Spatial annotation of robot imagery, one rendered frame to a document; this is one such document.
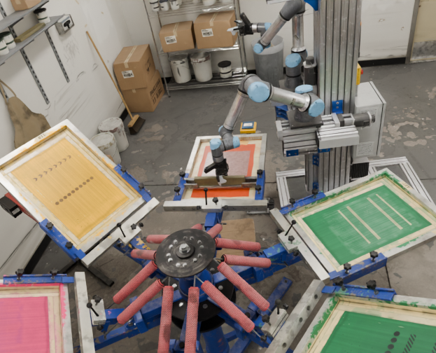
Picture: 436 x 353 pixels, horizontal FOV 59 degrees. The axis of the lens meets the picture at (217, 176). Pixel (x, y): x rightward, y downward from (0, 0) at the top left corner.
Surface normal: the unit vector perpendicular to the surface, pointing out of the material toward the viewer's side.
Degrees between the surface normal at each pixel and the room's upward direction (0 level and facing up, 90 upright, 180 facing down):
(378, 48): 90
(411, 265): 0
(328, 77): 90
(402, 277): 0
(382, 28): 90
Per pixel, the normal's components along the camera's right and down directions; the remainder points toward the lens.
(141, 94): -0.16, 0.62
